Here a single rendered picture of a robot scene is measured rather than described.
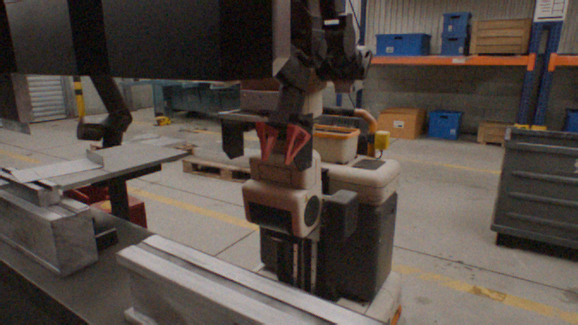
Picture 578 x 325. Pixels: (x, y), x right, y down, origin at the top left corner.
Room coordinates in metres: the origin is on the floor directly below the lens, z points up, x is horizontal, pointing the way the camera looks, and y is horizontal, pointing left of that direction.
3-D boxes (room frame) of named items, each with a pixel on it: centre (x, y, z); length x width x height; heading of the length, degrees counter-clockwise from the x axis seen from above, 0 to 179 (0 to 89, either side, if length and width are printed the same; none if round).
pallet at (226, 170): (3.88, 0.42, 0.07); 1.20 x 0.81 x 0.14; 61
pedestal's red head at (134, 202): (1.02, 0.55, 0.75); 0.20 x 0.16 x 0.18; 49
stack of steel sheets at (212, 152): (3.88, 0.42, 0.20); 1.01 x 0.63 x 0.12; 61
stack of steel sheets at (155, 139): (4.60, 1.86, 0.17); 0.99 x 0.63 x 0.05; 56
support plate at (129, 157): (0.70, 0.36, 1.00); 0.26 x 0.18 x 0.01; 147
